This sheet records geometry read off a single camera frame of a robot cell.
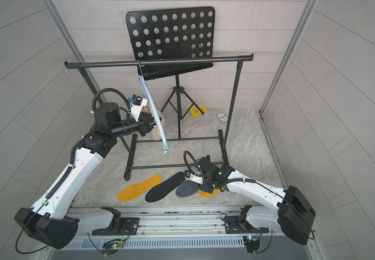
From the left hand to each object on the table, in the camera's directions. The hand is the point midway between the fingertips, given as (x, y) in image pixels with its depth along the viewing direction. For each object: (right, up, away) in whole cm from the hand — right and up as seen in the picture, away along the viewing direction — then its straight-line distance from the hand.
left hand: (161, 118), depth 65 cm
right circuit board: (+38, -54, +3) cm, 66 cm away
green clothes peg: (-4, -18, +31) cm, 36 cm away
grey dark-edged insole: (+9, -36, +17) cm, 41 cm away
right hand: (+17, -32, +16) cm, 39 cm away
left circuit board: (-18, -52, 0) cm, 55 cm away
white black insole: (-4, -36, +16) cm, 40 cm away
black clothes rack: (+29, -8, +20) cm, 36 cm away
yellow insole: (-18, -37, +16) cm, 44 cm away
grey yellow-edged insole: (+20, -38, +15) cm, 45 cm away
